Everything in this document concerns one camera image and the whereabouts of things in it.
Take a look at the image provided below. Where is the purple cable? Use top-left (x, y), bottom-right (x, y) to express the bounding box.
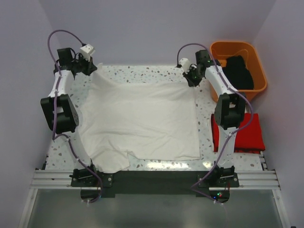
top-left (176, 43), bottom-right (254, 199)
top-left (47, 29), bottom-right (105, 204)

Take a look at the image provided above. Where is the orange plastic bin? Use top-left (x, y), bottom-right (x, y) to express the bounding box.
top-left (210, 41), bottom-right (267, 101)

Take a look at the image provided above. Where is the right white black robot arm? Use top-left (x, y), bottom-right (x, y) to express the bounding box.
top-left (178, 50), bottom-right (246, 187)

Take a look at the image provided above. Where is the folded red t shirt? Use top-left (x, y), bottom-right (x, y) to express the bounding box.
top-left (210, 113), bottom-right (266, 154)

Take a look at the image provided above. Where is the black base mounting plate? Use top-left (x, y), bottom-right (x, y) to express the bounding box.
top-left (70, 169), bottom-right (240, 202)

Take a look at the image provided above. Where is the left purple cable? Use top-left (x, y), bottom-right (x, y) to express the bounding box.
top-left (47, 29), bottom-right (105, 204)

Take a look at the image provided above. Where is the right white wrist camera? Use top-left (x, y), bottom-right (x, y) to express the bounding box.
top-left (179, 58), bottom-right (191, 73)

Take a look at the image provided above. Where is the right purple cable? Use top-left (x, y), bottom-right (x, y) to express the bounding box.
top-left (176, 43), bottom-right (254, 199)

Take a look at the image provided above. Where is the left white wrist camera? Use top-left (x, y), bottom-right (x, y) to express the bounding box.
top-left (80, 44), bottom-right (95, 61)

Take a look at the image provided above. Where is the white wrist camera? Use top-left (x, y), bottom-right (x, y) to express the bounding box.
top-left (179, 58), bottom-right (191, 73)
top-left (80, 44), bottom-right (95, 61)

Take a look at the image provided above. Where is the aluminium extrusion rail frame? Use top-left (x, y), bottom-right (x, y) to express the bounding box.
top-left (18, 152), bottom-right (288, 228)

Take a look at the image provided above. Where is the black garment in bin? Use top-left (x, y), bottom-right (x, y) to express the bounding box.
top-left (223, 56), bottom-right (254, 90)

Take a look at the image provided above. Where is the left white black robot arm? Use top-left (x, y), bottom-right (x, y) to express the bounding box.
top-left (40, 46), bottom-right (100, 187)

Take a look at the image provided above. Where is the white t shirt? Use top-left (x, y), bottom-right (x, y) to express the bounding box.
top-left (78, 64), bottom-right (200, 173)

